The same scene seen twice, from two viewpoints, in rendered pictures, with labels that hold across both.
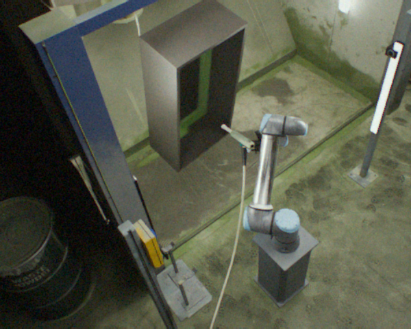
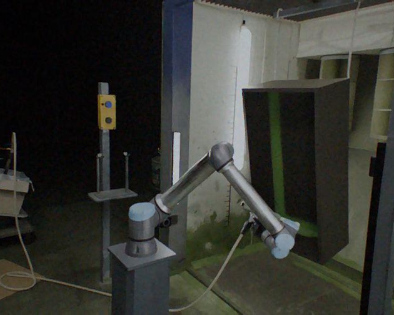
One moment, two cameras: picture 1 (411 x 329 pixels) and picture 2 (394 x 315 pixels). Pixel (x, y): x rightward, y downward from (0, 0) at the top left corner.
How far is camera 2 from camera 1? 3.28 m
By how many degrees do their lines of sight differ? 80
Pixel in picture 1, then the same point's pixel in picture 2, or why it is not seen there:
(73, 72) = (167, 25)
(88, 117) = (166, 59)
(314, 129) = not seen: outside the picture
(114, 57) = (369, 179)
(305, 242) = (132, 260)
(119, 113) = not seen: hidden behind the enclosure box
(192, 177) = (285, 290)
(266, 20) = not seen: outside the picture
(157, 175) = (284, 270)
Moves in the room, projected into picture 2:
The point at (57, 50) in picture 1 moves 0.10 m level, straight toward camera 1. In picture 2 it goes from (166, 9) to (153, 7)
